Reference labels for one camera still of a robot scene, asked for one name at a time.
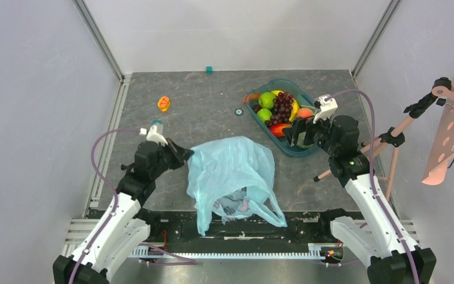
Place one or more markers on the dark red fake grapes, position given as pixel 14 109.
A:
pixel 273 121

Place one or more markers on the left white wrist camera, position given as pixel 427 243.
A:
pixel 154 133

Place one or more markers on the yellow fake banana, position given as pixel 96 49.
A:
pixel 285 107

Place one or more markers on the green netted fake melon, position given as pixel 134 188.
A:
pixel 301 143

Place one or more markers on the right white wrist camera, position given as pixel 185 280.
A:
pixel 325 107

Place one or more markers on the light blue plastic bag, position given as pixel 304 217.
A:
pixel 233 178

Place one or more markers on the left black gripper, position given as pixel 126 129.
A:
pixel 180 155

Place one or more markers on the black screw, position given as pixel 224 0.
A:
pixel 126 167

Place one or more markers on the red fake mango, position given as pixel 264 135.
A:
pixel 277 129

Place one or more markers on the white cable tray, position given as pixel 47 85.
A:
pixel 312 253

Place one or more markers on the yellow orange toy block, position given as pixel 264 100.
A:
pixel 164 103

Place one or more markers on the pink fake peach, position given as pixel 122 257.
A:
pixel 304 113

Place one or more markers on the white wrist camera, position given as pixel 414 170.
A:
pixel 325 107
pixel 154 133

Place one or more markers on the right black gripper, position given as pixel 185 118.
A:
pixel 309 132

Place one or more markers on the green fake apple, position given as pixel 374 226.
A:
pixel 266 100

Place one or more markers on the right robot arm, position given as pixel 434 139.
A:
pixel 389 253

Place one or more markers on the dark brown fake fruit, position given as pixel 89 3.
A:
pixel 256 108

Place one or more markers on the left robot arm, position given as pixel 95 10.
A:
pixel 126 223

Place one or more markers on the orange curved toy piece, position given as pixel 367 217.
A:
pixel 251 97

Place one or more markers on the green fake fruit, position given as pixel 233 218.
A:
pixel 264 114

